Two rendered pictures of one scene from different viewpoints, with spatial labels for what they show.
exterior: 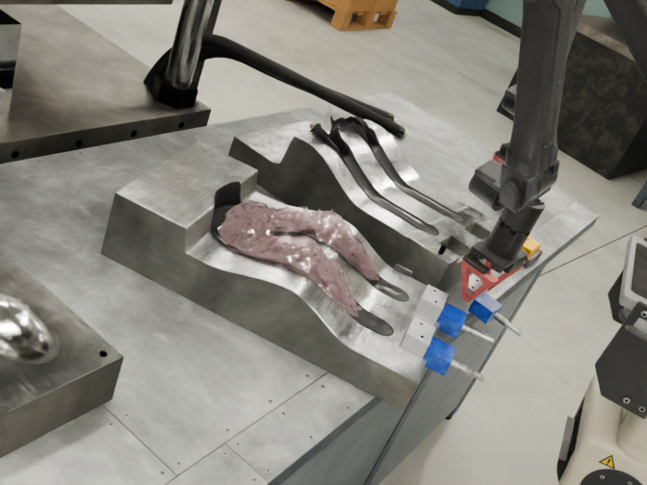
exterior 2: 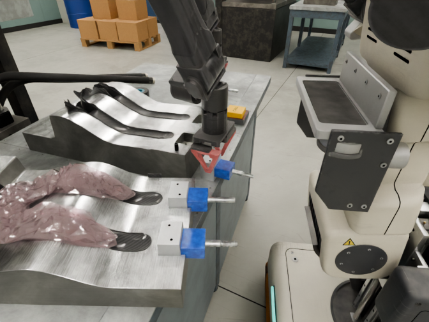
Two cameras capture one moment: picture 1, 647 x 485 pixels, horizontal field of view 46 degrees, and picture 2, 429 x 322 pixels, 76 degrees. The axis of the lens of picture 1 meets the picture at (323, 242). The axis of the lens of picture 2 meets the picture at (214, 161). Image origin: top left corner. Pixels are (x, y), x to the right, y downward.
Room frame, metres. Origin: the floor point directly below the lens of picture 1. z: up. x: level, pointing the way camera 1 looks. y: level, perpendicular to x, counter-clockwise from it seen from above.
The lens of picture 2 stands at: (0.62, -0.22, 1.25)
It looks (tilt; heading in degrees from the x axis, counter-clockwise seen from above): 36 degrees down; 353
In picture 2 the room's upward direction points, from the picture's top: straight up
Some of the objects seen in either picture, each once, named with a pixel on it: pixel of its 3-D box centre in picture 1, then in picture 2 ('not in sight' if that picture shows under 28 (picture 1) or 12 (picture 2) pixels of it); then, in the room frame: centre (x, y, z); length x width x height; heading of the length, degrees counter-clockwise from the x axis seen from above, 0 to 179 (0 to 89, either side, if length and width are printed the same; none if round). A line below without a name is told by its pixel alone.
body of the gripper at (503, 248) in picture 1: (505, 241); (214, 121); (1.17, -0.28, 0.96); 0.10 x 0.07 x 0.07; 151
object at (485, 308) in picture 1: (490, 311); (228, 170); (1.16, -0.32, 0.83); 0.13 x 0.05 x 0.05; 61
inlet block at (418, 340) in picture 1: (443, 358); (199, 243); (0.92, -0.23, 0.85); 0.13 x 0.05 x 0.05; 82
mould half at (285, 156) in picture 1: (369, 185); (124, 122); (1.37, -0.04, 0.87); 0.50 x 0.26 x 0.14; 65
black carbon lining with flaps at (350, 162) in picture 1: (381, 168); (123, 108); (1.35, -0.05, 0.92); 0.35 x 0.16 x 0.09; 65
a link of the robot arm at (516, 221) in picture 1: (519, 209); (212, 95); (1.17, -0.28, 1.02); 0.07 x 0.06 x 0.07; 51
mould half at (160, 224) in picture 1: (291, 263); (55, 220); (1.01, 0.03, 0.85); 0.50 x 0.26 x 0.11; 82
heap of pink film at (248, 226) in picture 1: (303, 240); (52, 200); (1.01, 0.03, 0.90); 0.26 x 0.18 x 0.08; 82
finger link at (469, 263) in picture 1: (479, 277); (210, 153); (1.15, -0.27, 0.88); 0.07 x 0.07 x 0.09; 61
